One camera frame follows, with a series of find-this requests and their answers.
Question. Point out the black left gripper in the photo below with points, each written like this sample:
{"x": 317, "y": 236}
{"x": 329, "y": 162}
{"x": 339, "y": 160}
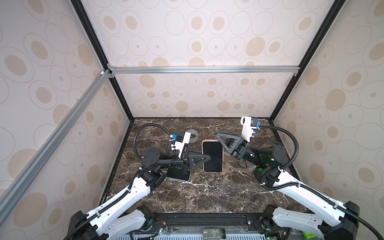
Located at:
{"x": 191, "y": 162}

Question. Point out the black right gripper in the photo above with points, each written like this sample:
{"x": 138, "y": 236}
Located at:
{"x": 238, "y": 141}

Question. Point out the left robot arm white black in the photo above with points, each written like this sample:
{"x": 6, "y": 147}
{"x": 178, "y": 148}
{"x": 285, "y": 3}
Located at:
{"x": 107, "y": 222}

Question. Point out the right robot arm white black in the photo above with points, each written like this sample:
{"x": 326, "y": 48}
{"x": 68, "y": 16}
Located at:
{"x": 329, "y": 219}

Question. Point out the clear tape roll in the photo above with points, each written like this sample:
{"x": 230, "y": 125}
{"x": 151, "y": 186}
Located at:
{"x": 194, "y": 136}

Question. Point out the green circuit board module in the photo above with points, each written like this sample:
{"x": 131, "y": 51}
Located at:
{"x": 214, "y": 234}

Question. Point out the green plastic part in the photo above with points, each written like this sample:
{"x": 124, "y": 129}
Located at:
{"x": 309, "y": 236}

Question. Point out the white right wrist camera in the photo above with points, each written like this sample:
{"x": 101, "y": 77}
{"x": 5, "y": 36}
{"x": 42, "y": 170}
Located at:
{"x": 250, "y": 126}

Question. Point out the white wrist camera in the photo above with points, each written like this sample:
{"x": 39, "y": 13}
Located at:
{"x": 250, "y": 126}
{"x": 178, "y": 142}

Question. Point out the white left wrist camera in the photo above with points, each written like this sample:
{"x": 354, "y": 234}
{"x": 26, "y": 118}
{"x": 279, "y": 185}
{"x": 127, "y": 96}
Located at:
{"x": 178, "y": 142}

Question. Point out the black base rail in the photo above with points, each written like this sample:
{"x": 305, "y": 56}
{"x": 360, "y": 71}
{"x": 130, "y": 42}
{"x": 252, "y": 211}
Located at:
{"x": 249, "y": 221}

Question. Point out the silver aluminium rail back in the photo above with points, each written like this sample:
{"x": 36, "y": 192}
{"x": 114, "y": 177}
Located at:
{"x": 205, "y": 70}

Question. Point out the silver aluminium rail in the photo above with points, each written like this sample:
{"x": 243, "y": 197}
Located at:
{"x": 21, "y": 184}
{"x": 205, "y": 70}

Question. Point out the silver aluminium rail left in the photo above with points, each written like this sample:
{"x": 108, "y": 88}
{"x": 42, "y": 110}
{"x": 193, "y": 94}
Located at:
{"x": 21, "y": 184}

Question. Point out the black corner frame post right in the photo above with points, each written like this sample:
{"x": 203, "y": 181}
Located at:
{"x": 324, "y": 28}

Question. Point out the black corner frame post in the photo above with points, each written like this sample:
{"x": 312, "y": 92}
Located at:
{"x": 80, "y": 11}
{"x": 324, "y": 28}

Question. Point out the black corner frame post left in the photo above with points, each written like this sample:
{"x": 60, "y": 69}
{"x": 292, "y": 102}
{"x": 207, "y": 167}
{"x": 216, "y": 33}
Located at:
{"x": 80, "y": 11}

